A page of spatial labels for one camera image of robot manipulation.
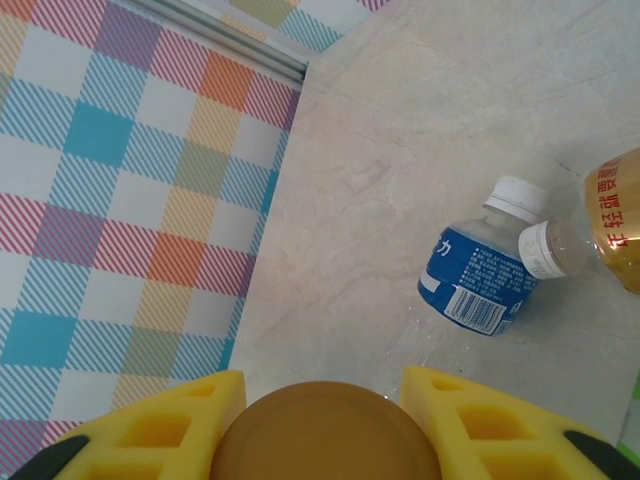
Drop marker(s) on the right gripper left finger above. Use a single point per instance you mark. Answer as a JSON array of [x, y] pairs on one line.
[[150, 440]]

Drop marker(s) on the gold tea bottle red label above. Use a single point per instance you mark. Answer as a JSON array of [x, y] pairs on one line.
[[615, 225]]

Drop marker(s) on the orange label plastic bottle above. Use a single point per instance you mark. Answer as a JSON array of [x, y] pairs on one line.
[[325, 430]]

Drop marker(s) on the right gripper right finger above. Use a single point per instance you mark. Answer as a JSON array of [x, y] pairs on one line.
[[500, 440]]

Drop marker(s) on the blue label water bottle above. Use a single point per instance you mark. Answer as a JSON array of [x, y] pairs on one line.
[[475, 280]]

